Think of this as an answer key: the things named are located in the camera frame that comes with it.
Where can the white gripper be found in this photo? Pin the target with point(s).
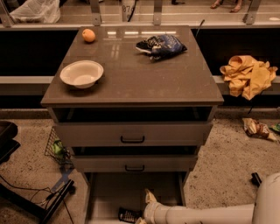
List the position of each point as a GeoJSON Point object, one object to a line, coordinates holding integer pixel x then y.
{"type": "Point", "coordinates": [152, 210]}

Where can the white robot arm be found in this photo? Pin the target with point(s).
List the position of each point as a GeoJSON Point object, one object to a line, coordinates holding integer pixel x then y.
{"type": "Point", "coordinates": [265, 210]}

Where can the bottom open drawer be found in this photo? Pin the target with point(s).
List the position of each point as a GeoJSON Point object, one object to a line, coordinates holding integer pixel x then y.
{"type": "Point", "coordinates": [110, 191]}

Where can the middle grey drawer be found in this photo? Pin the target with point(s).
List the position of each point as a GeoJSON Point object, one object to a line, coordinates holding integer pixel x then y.
{"type": "Point", "coordinates": [134, 163]}

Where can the grey drawer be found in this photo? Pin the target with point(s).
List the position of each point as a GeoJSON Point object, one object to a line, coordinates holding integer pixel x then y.
{"type": "Point", "coordinates": [109, 134]}
{"type": "Point", "coordinates": [134, 163]}

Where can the grey drawer cabinet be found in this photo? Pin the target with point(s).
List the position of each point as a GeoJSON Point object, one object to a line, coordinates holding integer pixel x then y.
{"type": "Point", "coordinates": [135, 88]}

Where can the top grey drawer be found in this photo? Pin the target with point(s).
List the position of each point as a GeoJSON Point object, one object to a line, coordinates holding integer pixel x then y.
{"type": "Point", "coordinates": [109, 134]}

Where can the black bar right floor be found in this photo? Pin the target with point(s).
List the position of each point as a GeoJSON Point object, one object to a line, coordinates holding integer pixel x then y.
{"type": "Point", "coordinates": [256, 179]}

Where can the brown snack bag on floor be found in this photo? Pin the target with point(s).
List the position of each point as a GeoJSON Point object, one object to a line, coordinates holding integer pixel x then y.
{"type": "Point", "coordinates": [256, 129]}

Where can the black stand leg left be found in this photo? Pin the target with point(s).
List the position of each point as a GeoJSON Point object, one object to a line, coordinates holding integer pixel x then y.
{"type": "Point", "coordinates": [43, 210]}

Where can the white bowl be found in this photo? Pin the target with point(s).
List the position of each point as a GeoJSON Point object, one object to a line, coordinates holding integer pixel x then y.
{"type": "Point", "coordinates": [81, 74]}

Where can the green packet right edge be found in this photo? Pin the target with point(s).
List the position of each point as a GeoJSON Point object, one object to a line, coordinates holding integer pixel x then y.
{"type": "Point", "coordinates": [276, 127]}

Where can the black chair base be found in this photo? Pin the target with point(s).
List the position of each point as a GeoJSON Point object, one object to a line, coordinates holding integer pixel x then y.
{"type": "Point", "coordinates": [8, 130]}

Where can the blue chip bag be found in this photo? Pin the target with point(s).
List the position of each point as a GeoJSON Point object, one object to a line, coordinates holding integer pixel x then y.
{"type": "Point", "coordinates": [161, 46]}

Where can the yellow cloth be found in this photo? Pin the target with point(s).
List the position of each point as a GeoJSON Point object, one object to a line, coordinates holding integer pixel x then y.
{"type": "Point", "coordinates": [247, 76]}

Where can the orange fruit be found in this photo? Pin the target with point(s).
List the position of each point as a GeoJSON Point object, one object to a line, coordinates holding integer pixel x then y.
{"type": "Point", "coordinates": [88, 35]}

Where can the white plastic bag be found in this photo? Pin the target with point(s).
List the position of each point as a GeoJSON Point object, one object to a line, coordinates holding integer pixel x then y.
{"type": "Point", "coordinates": [37, 11]}

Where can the wire basket with green item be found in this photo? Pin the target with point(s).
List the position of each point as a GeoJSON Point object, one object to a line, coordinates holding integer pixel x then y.
{"type": "Point", "coordinates": [55, 150]}

